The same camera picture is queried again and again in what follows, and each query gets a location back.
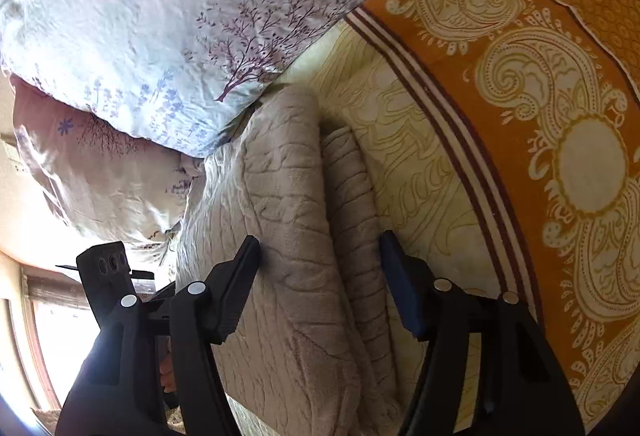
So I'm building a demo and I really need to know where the yellow orange paisley bed sheet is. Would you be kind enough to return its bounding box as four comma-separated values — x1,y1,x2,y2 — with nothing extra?
220,0,640,436

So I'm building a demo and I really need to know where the window with wooden frame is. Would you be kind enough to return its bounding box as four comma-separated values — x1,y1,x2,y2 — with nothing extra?
0,266,101,417

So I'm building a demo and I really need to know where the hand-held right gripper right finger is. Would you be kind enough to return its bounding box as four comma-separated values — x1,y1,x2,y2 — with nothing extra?
378,230,586,436

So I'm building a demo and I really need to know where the pink flower print pillow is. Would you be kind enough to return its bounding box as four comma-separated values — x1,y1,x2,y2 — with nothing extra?
12,79,206,249

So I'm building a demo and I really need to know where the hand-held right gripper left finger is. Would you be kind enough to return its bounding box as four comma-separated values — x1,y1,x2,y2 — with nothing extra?
55,235,262,436

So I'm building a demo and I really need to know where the white tree print pillow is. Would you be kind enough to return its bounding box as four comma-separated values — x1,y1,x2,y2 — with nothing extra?
0,0,416,159

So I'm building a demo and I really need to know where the person's left hand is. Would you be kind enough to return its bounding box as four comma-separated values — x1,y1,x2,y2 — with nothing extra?
159,338,177,394

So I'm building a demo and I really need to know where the cream cable-knit blanket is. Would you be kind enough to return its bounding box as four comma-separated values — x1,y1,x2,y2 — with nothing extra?
175,84,406,436

